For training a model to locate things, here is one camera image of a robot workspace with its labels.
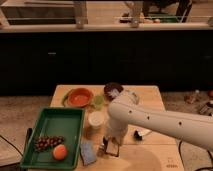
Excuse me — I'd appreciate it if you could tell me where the light green cup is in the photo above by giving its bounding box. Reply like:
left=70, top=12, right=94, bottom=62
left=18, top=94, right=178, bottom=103
left=93, top=95, right=104, bottom=110

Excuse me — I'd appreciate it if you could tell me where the dark brown bowl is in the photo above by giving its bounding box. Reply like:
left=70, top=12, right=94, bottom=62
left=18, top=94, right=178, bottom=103
left=104, top=82, right=123, bottom=101

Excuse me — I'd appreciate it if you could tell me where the blue sponge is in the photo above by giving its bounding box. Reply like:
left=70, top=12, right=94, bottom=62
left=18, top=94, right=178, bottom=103
left=80, top=141, right=97, bottom=166

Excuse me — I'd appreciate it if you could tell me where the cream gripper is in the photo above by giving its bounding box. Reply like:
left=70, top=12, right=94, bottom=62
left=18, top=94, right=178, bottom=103
left=105, top=127, right=127, bottom=145

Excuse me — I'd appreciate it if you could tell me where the orange fruit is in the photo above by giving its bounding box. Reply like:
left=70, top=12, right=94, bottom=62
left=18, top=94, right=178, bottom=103
left=53, top=144, right=67, bottom=160

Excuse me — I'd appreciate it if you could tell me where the white handled black brush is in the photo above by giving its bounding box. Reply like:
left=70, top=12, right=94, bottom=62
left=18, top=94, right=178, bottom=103
left=133, top=129, right=151, bottom=141

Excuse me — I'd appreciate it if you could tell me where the orange bowl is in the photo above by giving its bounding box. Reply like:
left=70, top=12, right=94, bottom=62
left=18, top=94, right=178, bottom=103
left=67, top=88, right=93, bottom=107

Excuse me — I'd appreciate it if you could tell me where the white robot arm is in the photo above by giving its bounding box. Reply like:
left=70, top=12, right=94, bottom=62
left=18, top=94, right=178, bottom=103
left=105, top=90, right=213, bottom=151

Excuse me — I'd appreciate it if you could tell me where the brown block eraser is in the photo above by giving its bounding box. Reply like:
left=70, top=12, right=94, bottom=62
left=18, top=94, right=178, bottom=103
left=106, top=142, right=119, bottom=157

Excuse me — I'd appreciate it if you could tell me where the small metal cup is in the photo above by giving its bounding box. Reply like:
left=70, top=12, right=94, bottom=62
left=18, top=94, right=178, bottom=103
left=98, top=143, right=107, bottom=156

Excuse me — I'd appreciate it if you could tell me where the white plastic cup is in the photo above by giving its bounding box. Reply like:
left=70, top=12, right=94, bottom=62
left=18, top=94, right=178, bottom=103
left=88, top=111, right=105, bottom=129

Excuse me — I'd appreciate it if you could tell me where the black cable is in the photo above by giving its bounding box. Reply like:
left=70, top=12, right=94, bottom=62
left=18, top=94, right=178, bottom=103
left=178, top=141, right=213, bottom=171

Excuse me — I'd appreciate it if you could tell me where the dark grape bunch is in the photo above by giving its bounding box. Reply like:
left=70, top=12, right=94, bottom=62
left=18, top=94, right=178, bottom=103
left=34, top=136, right=65, bottom=152

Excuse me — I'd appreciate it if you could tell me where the green plastic tray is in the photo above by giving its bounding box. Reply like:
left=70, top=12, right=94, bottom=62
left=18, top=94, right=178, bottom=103
left=20, top=107, right=84, bottom=171

